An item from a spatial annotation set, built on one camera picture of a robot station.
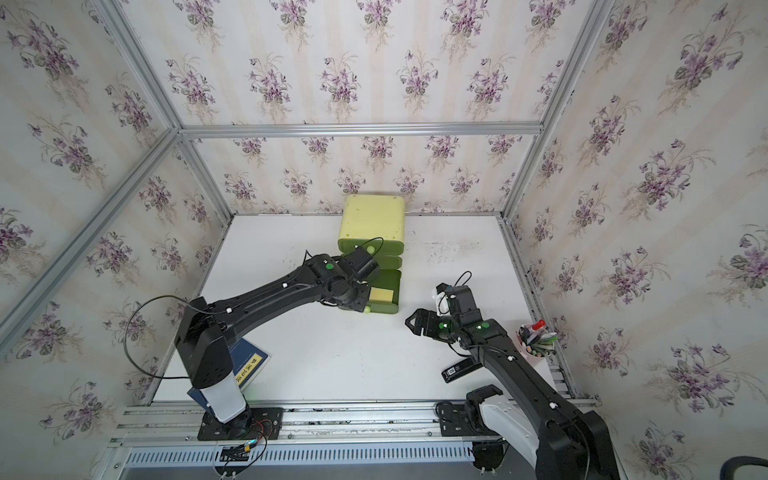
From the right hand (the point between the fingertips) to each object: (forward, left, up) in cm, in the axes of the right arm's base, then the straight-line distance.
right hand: (420, 325), depth 82 cm
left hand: (+4, +17, +4) cm, 18 cm away
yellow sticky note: (+13, +12, -6) cm, 19 cm away
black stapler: (-10, -12, -4) cm, 16 cm away
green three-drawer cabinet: (+26, +13, +14) cm, 33 cm away
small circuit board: (-30, +47, -10) cm, 56 cm away
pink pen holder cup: (-4, -30, +1) cm, 31 cm away
